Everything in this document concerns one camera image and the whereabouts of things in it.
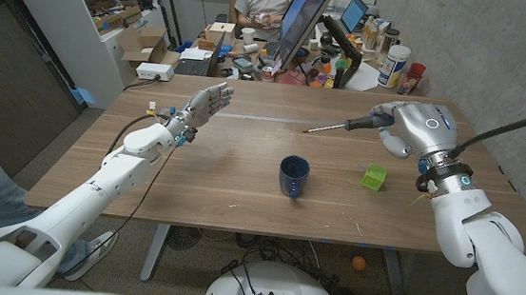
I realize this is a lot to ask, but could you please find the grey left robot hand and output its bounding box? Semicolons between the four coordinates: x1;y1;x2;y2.
163;76;236;148

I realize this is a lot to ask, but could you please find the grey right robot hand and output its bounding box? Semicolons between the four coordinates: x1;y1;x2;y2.
364;97;463;170

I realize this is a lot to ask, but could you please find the black handled screwdriver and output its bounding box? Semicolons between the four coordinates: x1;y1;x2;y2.
302;106;397;143

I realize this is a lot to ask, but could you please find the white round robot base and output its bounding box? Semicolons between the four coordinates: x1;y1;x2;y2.
201;255;344;295

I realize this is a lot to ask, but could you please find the green block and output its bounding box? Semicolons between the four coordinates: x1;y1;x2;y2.
360;161;389;193

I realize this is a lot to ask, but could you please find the white paper cup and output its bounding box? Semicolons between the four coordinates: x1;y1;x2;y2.
240;26;257;47

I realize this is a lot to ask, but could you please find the dark blue cup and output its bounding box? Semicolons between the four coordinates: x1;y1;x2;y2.
277;154;313;201

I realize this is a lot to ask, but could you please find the black open laptop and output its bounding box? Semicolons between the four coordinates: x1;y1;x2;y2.
172;28;227;79

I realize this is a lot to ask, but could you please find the white power box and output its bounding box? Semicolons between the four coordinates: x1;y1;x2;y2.
134;61;176;84

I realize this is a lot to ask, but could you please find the white canister blue label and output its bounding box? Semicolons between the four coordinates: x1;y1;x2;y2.
376;42;412;90

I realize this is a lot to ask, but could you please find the open cardboard box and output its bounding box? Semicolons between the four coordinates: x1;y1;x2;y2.
112;22;184;72

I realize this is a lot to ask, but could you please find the large tilted computer monitor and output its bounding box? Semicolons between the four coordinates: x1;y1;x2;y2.
275;0;333;75

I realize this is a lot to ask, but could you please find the small open laptop blue screen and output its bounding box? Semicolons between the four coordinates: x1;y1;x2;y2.
338;0;370;36

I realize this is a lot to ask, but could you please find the grey table leg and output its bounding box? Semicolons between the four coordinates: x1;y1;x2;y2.
139;222;172;285
377;246;414;295

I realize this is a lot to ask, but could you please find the white shelf unit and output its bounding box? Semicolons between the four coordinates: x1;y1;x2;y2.
0;0;182;115

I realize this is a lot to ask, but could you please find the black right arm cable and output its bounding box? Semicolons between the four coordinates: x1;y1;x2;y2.
447;95;526;166

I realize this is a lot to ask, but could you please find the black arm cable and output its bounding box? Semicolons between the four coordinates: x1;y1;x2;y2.
447;95;526;166
105;110;171;162

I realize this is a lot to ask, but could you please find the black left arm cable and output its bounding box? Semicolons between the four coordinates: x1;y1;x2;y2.
105;110;171;162

